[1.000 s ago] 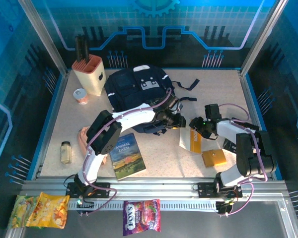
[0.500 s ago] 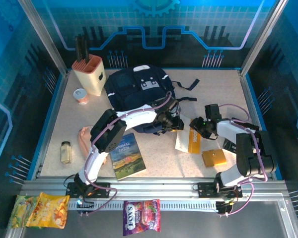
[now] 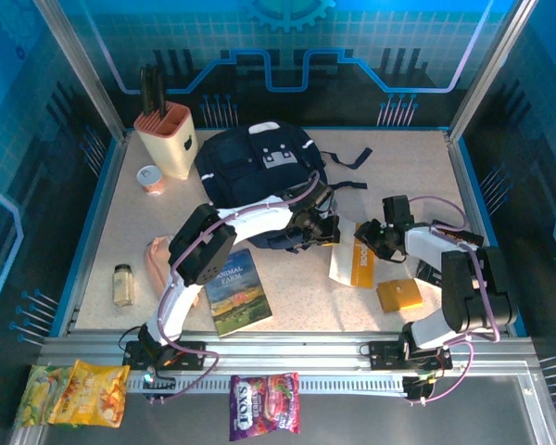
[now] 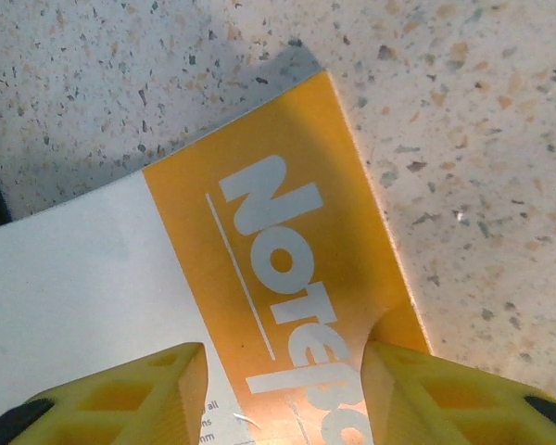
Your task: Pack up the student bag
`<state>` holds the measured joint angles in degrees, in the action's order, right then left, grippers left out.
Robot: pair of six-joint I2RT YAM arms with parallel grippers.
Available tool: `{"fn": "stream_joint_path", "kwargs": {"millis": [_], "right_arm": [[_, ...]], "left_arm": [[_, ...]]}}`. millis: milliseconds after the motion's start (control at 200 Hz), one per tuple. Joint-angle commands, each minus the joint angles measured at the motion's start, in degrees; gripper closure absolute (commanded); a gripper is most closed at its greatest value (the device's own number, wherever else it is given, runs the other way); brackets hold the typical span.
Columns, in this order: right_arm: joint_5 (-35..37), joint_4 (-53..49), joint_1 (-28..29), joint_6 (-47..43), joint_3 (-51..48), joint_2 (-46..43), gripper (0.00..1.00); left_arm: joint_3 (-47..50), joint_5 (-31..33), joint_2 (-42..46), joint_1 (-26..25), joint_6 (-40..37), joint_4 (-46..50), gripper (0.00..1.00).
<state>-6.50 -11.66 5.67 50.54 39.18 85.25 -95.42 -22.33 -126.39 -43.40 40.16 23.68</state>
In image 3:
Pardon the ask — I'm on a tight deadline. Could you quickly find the orange and white book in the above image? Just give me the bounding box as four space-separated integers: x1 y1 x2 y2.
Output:
328 221 376 289

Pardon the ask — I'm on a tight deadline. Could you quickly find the navy blue backpack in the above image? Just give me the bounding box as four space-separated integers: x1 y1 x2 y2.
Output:
193 121 374 254

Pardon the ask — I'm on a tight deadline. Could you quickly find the Animal Farm book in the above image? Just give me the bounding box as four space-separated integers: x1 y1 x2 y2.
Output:
203 248 274 338

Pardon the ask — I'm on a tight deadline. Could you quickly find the purple Fox's berries candy bag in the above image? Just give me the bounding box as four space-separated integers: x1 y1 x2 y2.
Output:
229 371 302 442

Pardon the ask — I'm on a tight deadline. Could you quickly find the yellow chips bag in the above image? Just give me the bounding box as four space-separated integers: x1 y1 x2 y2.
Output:
48 359 132 428

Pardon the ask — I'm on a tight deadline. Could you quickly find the green yellow snack bag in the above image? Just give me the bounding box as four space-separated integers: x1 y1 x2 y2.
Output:
14 364 75 428

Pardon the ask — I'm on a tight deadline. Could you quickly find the small black controller board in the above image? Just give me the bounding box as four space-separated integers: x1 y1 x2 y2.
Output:
141 368 178 405
400 374 439 408

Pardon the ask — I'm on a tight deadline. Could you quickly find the beige knife block pink top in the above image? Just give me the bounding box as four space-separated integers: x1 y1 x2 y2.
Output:
133 102 199 181

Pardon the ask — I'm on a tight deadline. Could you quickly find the small tin can pink label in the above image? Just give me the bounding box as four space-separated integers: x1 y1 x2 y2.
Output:
136 164 167 197

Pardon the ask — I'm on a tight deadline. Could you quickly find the glass spice jar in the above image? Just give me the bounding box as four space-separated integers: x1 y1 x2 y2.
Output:
112 262 135 308

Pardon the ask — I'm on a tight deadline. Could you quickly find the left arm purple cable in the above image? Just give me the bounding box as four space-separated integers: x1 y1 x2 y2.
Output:
141 170 323 405

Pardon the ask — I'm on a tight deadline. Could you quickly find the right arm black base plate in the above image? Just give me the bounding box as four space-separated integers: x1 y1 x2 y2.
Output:
368 340 453 372

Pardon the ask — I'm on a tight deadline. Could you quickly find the aluminium frame rail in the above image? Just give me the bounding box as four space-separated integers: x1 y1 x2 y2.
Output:
36 331 538 372

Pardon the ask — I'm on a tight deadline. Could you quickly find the white slotted cable duct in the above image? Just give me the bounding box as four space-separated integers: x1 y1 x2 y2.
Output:
127 373 407 395

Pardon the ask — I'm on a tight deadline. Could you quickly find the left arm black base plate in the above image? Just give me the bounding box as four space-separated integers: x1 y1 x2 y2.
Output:
122 340 208 372

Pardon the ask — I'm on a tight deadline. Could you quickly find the black handled knife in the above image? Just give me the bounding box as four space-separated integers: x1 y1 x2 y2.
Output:
147 64 160 115
158 70 171 117
139 65 150 114

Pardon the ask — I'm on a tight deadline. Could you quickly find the aluminium frame post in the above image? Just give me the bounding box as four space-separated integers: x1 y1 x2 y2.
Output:
31 0 129 143
447 0 541 143

